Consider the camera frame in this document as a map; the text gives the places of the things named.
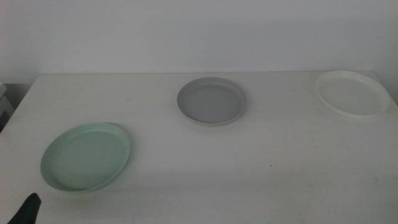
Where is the pale green shallow bowl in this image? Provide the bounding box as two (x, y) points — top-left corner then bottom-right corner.
(40, 122), (131, 193)

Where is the grey shallow bowl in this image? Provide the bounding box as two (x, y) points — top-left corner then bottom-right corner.
(176, 77), (248, 127)

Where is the white shallow bowl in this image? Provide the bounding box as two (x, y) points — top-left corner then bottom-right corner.
(315, 70), (391, 119)

